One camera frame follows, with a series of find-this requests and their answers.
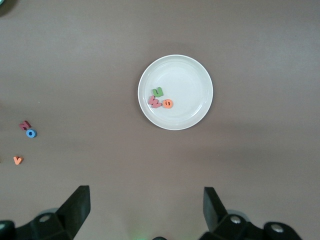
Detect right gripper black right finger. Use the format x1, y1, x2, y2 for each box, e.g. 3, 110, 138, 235
199, 186, 304, 240

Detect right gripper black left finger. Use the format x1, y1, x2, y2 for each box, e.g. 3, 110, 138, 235
0, 185, 91, 240

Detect pink foam letter w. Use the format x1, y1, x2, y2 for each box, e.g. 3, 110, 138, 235
147, 95, 163, 109

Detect green foam letter n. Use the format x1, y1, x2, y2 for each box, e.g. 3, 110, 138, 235
151, 86, 164, 98

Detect brown table cover sheet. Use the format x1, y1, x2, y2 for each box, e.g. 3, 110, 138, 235
0, 0, 320, 240

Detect dark red foam letter z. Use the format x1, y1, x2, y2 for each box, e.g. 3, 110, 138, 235
18, 120, 32, 131

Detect beige brown plate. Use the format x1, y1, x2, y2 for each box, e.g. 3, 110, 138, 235
137, 54, 214, 131

